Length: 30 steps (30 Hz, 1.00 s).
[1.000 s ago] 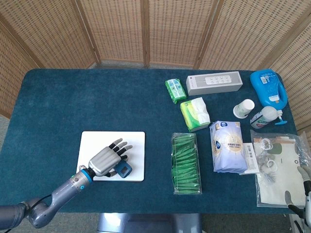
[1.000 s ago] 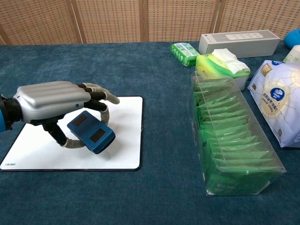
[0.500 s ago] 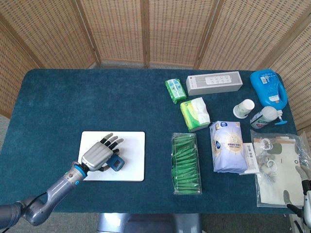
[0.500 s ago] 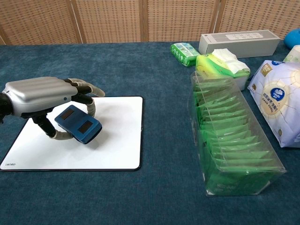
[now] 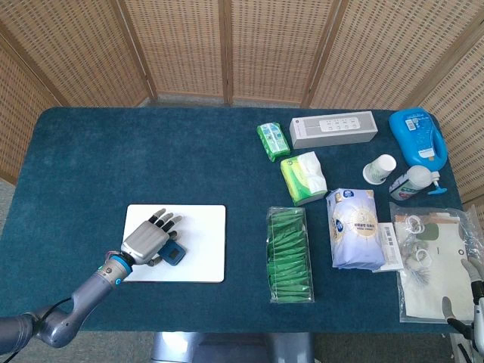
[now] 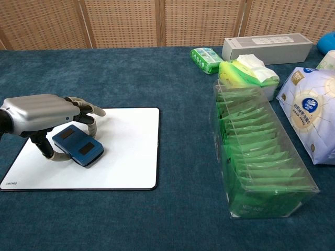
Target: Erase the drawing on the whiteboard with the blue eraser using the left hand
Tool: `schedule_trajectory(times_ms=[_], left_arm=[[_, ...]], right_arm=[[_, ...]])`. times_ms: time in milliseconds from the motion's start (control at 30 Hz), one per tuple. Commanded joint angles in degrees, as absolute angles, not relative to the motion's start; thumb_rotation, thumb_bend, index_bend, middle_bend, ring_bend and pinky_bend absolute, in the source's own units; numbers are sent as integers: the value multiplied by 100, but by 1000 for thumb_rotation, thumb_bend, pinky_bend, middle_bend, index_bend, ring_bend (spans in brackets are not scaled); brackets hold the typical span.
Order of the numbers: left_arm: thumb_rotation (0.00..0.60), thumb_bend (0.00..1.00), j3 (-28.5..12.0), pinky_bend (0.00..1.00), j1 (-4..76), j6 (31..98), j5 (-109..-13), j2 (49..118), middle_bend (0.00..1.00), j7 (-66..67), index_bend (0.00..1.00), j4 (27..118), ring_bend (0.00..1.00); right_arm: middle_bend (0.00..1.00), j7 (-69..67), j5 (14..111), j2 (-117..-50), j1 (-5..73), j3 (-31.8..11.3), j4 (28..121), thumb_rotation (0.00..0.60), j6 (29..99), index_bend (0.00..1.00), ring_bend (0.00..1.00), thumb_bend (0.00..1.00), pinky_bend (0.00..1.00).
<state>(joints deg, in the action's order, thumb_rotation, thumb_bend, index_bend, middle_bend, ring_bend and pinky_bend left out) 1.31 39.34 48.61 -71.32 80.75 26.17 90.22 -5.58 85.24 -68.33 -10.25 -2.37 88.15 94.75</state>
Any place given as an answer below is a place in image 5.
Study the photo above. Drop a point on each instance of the wooden rattan folding screen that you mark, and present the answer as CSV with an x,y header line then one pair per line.
x,y
189,45

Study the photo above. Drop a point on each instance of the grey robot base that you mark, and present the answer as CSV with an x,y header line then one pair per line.
x,y
227,348

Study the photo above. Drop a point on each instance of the green facial tissue pack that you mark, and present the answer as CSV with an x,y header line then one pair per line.
x,y
298,181

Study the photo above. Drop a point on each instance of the clear box of green sachets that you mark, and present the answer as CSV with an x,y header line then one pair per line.
x,y
289,257

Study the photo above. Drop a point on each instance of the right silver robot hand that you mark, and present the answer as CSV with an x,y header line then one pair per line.
x,y
479,317

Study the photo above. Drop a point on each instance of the blue detergent bottle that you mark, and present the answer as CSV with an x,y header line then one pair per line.
x,y
416,132

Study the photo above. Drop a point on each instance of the grey power strip box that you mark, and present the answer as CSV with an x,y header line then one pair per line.
x,y
332,130

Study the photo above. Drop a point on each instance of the white barcode label card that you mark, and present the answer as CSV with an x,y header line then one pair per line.
x,y
391,242

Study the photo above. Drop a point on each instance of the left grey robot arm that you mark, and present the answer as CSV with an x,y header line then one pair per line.
x,y
83,291

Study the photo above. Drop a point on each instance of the white paper cup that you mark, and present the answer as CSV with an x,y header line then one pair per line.
x,y
378,169

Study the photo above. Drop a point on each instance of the white blue refill pouch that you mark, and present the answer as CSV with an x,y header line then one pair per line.
x,y
355,230

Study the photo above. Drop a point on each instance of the white pump dispenser bottle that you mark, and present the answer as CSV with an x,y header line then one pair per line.
x,y
406,185

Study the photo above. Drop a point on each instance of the blue board eraser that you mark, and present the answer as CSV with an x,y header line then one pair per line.
x,y
174,255

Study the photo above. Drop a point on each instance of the dark blue table cloth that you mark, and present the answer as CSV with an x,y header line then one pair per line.
x,y
113,151

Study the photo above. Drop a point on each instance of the clear plastic zip bag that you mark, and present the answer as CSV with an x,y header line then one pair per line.
x,y
435,264

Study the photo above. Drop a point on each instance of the white drawing board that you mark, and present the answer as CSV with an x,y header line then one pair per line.
x,y
204,249

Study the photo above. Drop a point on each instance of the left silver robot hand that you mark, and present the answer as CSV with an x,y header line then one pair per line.
x,y
143,242

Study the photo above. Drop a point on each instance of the green wet wipes pack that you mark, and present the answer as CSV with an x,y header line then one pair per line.
x,y
273,140

